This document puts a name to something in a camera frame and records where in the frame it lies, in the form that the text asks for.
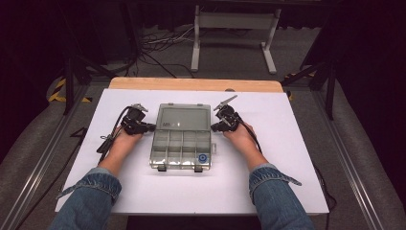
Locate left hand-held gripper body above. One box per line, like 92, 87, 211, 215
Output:
120, 103, 149, 136

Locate black metal stand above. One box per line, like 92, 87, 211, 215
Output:
61, 52, 117, 117
281, 59, 337, 121

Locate yellow black floor tape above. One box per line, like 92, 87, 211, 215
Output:
47, 78, 94, 104

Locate aluminium floor rail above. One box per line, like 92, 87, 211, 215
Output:
0, 85, 94, 230
310, 89, 386, 230

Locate person's right hand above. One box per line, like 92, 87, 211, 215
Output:
223, 122, 259, 153

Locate transparent grey compartment box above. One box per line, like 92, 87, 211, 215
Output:
148, 103, 218, 173

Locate bundle of floor cables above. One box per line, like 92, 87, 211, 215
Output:
127, 25, 196, 80

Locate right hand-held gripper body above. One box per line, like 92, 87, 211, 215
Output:
213, 95, 241, 132

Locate white metal table frame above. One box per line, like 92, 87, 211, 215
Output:
191, 4, 282, 75

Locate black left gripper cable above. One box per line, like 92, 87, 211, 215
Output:
96, 105, 132, 165

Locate person's left hand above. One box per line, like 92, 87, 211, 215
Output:
111, 126, 144, 151

